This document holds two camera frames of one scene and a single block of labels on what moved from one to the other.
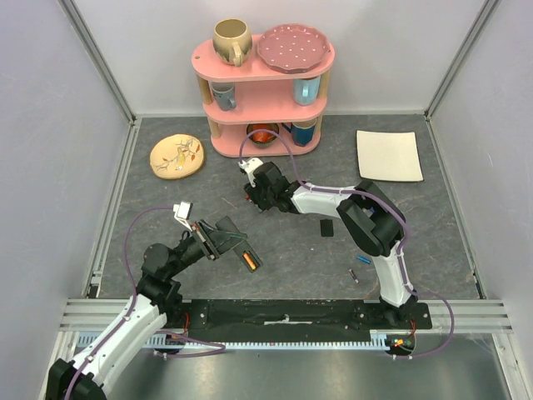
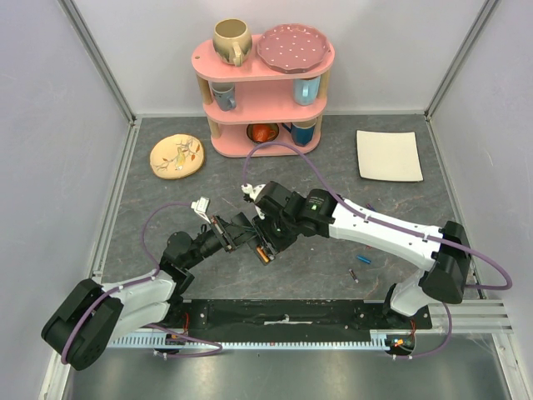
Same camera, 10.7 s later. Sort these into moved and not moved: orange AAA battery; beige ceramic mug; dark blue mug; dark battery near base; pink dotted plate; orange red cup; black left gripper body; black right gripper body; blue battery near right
Moved: black right gripper body; orange AAA battery; black left gripper body
Not moved: blue battery near right; pink dotted plate; orange red cup; dark battery near base; beige ceramic mug; dark blue mug
